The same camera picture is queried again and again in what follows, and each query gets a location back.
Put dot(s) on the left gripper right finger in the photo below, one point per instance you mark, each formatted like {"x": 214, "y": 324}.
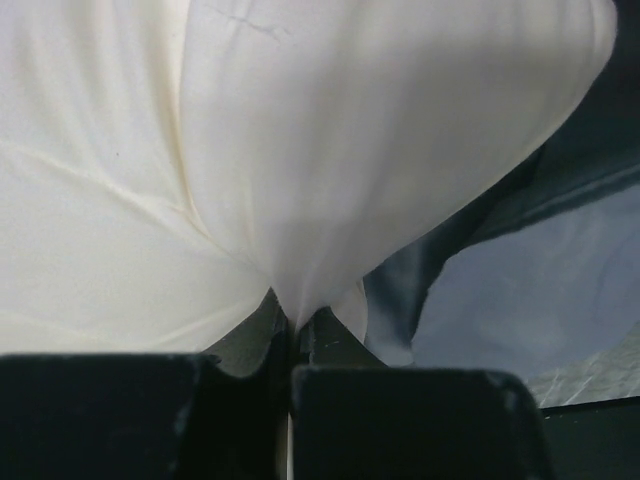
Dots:
{"x": 355, "y": 418}

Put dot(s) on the grey pillowcase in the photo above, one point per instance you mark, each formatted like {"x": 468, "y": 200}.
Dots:
{"x": 540, "y": 275}

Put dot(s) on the cream bear-print pillow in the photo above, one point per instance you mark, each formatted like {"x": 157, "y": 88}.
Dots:
{"x": 165, "y": 164}

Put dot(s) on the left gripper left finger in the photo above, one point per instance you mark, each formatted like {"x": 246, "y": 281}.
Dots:
{"x": 209, "y": 415}

